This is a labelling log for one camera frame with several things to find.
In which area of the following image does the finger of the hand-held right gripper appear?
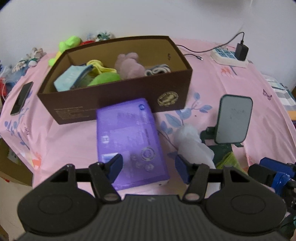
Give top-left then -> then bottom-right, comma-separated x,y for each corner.
248,157 -> 288,186

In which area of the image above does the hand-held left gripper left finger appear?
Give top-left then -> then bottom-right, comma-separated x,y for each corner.
50,153 -> 123,203

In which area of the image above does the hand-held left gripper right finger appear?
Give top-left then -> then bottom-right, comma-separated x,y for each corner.
175,154 -> 252,202

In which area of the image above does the purple tissue pack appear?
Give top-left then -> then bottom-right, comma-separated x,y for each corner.
96,98 -> 171,191

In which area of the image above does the brown cardboard box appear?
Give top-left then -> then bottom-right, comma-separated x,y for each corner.
37,35 -> 193,126

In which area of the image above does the green plush toy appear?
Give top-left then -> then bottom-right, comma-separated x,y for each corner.
87,72 -> 122,87

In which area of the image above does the light blue pencil case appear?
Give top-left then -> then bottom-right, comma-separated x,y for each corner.
54,65 -> 94,92

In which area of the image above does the mauve plush toy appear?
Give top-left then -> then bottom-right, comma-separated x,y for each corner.
115,52 -> 146,80

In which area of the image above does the yellow knitted toy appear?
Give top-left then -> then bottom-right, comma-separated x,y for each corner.
86,60 -> 117,75

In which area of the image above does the blue white striped soft item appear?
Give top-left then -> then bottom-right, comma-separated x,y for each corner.
144,64 -> 172,76

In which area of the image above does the white plastic bag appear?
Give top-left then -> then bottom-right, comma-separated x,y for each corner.
174,123 -> 216,183

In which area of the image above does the olive green towel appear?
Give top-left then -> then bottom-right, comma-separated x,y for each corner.
216,152 -> 249,173

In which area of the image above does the grey standing mirror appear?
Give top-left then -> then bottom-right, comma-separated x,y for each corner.
200,94 -> 253,149

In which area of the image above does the grey checked cloth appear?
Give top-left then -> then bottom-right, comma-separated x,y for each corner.
261,74 -> 294,107

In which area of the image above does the pink printed bedsheet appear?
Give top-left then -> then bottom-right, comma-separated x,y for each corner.
0,38 -> 296,193

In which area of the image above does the plain cardboard carton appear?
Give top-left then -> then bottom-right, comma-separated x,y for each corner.
0,139 -> 33,186

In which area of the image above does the dark smartphone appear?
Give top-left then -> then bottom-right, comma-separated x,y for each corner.
10,82 -> 34,116

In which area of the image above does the white power strip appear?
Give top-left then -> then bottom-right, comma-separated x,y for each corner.
210,46 -> 249,68

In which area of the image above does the black charger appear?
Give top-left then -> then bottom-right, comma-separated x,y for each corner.
235,40 -> 249,61

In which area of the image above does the small green white toy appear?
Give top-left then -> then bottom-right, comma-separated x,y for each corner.
96,31 -> 116,42

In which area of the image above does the green frog plush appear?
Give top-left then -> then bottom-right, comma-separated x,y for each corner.
48,35 -> 82,66

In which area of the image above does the small beige knitted toy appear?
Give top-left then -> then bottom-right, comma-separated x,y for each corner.
25,47 -> 47,62

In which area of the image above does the small white knitted toy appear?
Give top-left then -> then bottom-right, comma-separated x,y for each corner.
13,59 -> 30,72

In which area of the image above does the black charger cable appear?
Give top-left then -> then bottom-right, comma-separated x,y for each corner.
176,32 -> 245,52

